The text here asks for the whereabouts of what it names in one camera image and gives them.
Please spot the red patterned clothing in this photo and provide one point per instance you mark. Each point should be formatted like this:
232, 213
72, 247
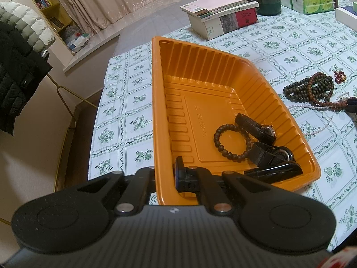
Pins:
343, 259

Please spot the gold metal coat rack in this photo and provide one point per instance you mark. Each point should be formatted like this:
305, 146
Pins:
60, 87

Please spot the beige patterned curtain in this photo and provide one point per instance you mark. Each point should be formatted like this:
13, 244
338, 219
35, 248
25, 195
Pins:
111, 0

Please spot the white plastic bag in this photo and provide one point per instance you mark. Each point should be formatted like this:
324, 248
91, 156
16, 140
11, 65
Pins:
75, 39

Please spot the white grey puffer jacket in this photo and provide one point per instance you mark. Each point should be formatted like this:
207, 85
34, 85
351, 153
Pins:
28, 25

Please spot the yellow wooden bookshelf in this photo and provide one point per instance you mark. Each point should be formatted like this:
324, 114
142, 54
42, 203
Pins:
62, 19

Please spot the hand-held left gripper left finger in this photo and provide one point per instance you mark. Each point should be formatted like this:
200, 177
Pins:
145, 180

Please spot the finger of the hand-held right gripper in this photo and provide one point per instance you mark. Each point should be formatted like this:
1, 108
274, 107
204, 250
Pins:
350, 104

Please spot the thick red white book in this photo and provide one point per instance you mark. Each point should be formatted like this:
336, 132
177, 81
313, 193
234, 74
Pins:
223, 25

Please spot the thin white book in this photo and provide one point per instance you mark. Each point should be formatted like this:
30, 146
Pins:
237, 9

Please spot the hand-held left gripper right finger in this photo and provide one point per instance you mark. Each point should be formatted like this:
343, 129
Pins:
184, 178

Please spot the row of shelf books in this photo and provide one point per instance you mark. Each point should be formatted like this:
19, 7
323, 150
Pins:
43, 1

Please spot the black glossy case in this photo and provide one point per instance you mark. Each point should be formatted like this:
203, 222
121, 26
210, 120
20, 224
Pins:
279, 171

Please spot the pink cover book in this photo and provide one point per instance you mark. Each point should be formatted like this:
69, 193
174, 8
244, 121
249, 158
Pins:
220, 1

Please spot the long white box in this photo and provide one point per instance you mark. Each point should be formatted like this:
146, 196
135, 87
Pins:
347, 15

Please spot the orange plastic tray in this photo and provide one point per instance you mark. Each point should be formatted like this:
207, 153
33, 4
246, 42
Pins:
209, 89

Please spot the black puffer jacket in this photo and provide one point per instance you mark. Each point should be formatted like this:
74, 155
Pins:
14, 75

